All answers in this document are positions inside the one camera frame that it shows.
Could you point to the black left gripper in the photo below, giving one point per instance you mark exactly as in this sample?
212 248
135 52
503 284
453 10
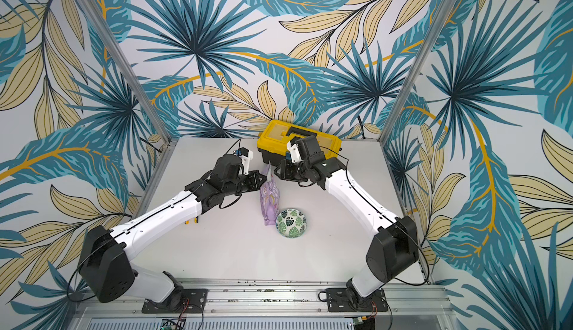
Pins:
250 181

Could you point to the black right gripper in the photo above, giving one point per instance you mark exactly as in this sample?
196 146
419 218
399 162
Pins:
292 171

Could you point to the purple oats bag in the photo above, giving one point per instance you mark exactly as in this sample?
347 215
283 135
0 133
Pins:
269 197

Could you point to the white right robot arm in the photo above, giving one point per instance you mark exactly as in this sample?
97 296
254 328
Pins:
394 243

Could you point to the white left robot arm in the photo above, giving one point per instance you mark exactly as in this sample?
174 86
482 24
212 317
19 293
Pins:
106 257

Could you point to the green leaf pattern bowl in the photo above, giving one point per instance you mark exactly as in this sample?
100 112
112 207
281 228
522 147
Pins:
291 223

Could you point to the yellow and black toolbox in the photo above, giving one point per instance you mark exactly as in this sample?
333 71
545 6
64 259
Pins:
273 140

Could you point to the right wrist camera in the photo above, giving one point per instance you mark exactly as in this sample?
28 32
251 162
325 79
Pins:
294 154

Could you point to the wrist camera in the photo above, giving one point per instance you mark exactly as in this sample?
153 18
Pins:
294 154
246 156

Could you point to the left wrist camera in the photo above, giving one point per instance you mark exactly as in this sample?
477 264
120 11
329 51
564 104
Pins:
246 156

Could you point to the yellow handled pliers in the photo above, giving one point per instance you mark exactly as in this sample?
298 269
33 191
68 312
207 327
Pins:
193 220

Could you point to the aluminium front rail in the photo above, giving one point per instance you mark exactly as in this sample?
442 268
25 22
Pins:
254 304

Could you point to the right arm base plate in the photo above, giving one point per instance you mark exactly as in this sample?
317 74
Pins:
343 300

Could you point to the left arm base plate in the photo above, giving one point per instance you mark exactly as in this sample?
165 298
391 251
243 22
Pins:
186 301

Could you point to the aluminium corner post left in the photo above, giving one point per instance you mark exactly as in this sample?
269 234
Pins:
109 41

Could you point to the aluminium corner post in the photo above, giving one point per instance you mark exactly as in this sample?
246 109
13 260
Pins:
109 41
443 11

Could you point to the aluminium corner post right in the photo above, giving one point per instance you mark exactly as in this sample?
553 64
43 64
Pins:
443 11

